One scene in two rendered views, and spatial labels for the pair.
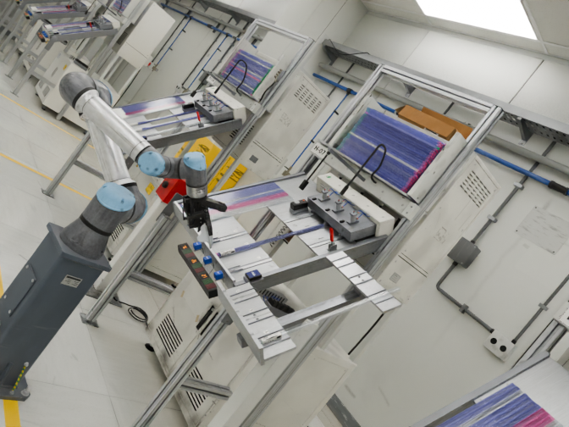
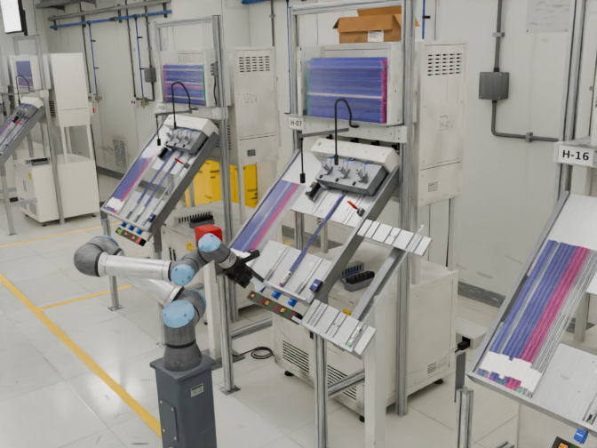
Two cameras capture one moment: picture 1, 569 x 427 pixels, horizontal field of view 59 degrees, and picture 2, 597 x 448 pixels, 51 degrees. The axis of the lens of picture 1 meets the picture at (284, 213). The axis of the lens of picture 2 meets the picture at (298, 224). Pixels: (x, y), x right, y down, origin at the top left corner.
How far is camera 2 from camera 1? 76 cm
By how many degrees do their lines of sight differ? 12
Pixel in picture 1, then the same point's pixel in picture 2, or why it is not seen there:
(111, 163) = (154, 289)
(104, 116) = (124, 268)
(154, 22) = (66, 71)
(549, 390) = (579, 225)
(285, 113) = (246, 93)
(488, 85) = not seen: outside the picture
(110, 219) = (187, 332)
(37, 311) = (192, 425)
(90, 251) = (192, 362)
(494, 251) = (521, 64)
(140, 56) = (80, 111)
